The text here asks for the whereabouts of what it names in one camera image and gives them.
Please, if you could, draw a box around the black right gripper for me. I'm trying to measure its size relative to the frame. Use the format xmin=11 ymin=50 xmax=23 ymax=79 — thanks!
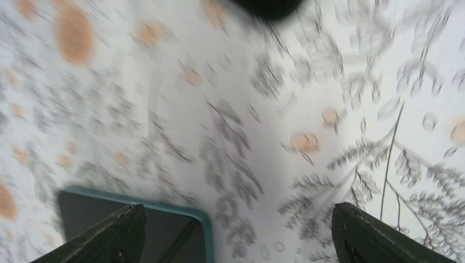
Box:
xmin=233 ymin=0 xmax=303 ymax=20

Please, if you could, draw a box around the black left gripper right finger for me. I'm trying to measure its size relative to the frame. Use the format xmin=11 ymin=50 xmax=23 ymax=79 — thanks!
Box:
xmin=331 ymin=202 xmax=453 ymax=263

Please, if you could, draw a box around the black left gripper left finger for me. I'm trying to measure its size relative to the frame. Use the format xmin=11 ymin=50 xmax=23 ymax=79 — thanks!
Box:
xmin=34 ymin=204 xmax=146 ymax=263

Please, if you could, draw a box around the green phone with black screen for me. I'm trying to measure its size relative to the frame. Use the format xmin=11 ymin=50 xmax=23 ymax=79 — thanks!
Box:
xmin=56 ymin=186 xmax=216 ymax=262

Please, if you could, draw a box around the floral patterned table mat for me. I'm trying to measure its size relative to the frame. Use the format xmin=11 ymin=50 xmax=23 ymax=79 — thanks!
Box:
xmin=1 ymin=1 xmax=464 ymax=262

